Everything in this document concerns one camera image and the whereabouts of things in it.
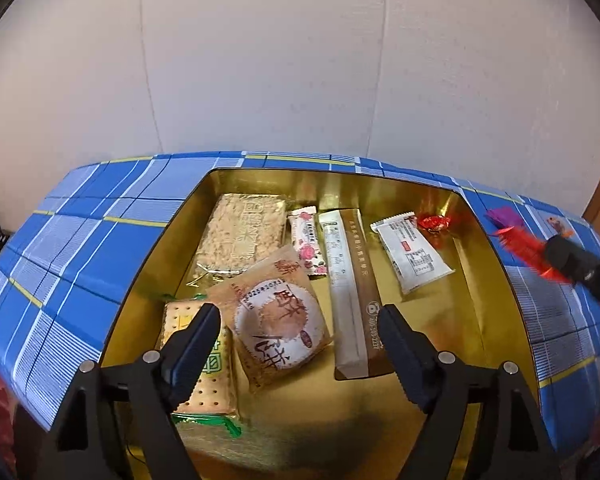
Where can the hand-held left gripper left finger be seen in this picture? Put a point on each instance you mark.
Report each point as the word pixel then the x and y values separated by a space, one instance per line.
pixel 195 360

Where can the small orange wrapper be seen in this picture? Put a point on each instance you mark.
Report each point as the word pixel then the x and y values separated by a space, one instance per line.
pixel 561 226

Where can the pink floral snack packet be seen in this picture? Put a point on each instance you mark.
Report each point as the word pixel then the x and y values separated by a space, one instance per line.
pixel 307 242

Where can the round pastry packet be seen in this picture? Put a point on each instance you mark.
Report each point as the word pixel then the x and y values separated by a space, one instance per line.
pixel 275 330

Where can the gold tin box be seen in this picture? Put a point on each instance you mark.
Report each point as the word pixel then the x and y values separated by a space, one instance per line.
pixel 360 195

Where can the white labelled snack packet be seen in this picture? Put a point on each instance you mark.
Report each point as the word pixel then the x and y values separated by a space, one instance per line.
pixel 415 255

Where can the green-edged cracker packet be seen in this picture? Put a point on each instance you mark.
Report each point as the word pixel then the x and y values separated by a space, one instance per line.
pixel 215 385

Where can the rice cracker packet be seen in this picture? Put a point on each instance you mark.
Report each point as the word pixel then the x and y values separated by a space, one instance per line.
pixel 240 230

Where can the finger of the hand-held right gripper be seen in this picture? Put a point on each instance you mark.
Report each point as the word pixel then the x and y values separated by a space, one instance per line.
pixel 575 262

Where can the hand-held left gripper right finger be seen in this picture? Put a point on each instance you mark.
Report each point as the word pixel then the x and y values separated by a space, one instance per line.
pixel 405 360

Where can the purple snack packet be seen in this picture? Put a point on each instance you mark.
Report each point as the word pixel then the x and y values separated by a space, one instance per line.
pixel 505 217

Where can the red candy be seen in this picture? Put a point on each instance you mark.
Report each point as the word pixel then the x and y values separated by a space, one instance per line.
pixel 432 222

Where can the red snack packet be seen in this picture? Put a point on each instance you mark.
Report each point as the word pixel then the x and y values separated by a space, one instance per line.
pixel 522 247

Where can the blue plaid cloth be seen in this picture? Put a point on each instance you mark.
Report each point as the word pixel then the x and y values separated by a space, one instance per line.
pixel 80 220

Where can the long beige stick packet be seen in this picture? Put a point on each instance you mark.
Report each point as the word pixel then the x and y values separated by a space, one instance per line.
pixel 347 280

